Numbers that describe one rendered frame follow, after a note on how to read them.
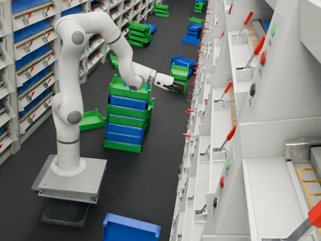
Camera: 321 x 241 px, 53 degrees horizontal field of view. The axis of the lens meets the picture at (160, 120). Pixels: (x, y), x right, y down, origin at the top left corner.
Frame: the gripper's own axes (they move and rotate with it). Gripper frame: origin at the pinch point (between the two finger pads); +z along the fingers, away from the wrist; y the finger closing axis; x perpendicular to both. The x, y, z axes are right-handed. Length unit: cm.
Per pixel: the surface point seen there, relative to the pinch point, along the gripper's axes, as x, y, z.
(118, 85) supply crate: 42, 60, -41
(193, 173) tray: 7, -62, 13
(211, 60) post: -18.8, 8.3, 10.4
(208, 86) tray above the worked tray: -11.5, -13.1, 11.7
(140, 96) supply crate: 36, 45, -21
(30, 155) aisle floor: 98, 15, -82
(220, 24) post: -38.2, 8.3, 7.4
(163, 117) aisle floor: 82, 112, 4
